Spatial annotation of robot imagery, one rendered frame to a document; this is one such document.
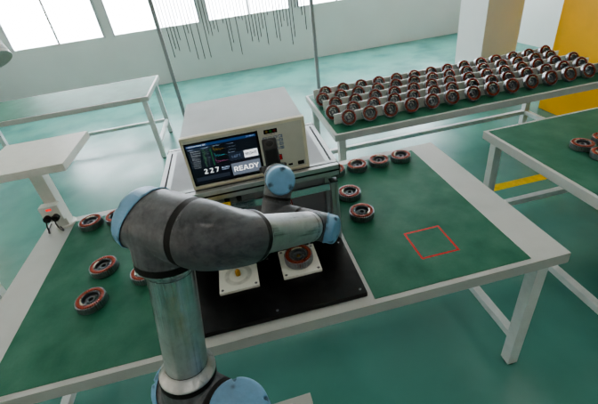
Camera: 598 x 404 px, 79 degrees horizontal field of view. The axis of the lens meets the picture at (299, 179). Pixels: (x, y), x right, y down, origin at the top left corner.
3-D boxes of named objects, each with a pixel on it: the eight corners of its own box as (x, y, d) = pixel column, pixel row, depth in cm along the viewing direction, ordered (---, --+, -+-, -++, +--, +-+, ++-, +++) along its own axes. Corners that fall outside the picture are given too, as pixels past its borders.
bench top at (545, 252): (568, 262, 136) (571, 253, 133) (-68, 431, 110) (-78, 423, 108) (430, 149, 221) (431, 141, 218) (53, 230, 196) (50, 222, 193)
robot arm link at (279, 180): (263, 196, 91) (268, 163, 90) (262, 190, 102) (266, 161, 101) (294, 200, 92) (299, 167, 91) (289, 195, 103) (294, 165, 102)
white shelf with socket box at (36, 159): (107, 247, 168) (61, 163, 144) (23, 266, 164) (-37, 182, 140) (123, 206, 198) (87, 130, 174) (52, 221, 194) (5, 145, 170)
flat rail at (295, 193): (334, 189, 140) (334, 182, 139) (173, 224, 133) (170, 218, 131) (333, 187, 141) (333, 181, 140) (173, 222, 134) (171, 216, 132)
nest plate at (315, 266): (322, 270, 137) (322, 269, 136) (284, 280, 135) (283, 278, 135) (312, 245, 150) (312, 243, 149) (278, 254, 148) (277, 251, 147)
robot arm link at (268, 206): (287, 244, 91) (294, 201, 90) (251, 233, 96) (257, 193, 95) (301, 239, 98) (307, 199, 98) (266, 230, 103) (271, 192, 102)
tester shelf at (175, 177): (340, 173, 138) (339, 164, 136) (159, 213, 130) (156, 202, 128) (312, 130, 175) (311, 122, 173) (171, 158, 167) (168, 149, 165)
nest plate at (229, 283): (260, 286, 134) (259, 284, 134) (220, 296, 133) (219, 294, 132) (255, 259, 147) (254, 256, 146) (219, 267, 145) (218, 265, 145)
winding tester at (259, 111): (310, 166, 137) (303, 116, 126) (194, 190, 132) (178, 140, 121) (290, 128, 170) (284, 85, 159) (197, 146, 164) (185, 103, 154)
